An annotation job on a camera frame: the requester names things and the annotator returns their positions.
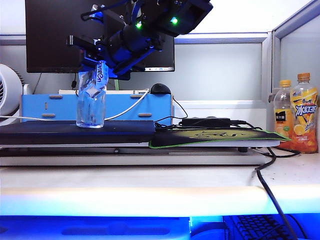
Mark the white desk fan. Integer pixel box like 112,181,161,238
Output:
0,63,25,126

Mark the thick black cable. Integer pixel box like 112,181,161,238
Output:
254,146,300,240

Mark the silver adjustable desk riser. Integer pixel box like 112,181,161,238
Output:
0,138,281,167

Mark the grey cubicle partition panel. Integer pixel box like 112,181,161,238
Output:
0,31,273,124
271,0,320,101

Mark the black power adapter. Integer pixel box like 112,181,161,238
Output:
181,117,232,128

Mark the black computer monitor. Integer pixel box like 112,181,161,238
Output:
24,0,175,74

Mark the black computer mouse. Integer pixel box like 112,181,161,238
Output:
150,83,172,95

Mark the blue wooden monitor riser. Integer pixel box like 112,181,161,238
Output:
20,93,174,126

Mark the black green-edged mouse pad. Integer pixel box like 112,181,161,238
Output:
148,126,293,150

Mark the thin black mouse cable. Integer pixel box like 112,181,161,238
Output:
153,94,189,131

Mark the clear mineral water bottle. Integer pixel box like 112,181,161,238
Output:
75,59,109,129

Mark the small orange juice bottle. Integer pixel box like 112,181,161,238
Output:
272,79,294,149

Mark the black keyboard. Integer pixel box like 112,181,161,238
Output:
229,214,293,240

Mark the thin black monitor cable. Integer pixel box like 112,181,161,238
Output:
71,72,79,97

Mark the dark closed laptop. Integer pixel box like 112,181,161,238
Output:
0,120,156,146

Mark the white cable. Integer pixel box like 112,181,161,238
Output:
0,88,151,122

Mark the white tray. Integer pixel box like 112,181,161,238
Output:
58,88,151,96

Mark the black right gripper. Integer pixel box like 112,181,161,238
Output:
66,9,166,81

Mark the yellow-label iced tea bottle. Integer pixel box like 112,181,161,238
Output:
289,72,319,154

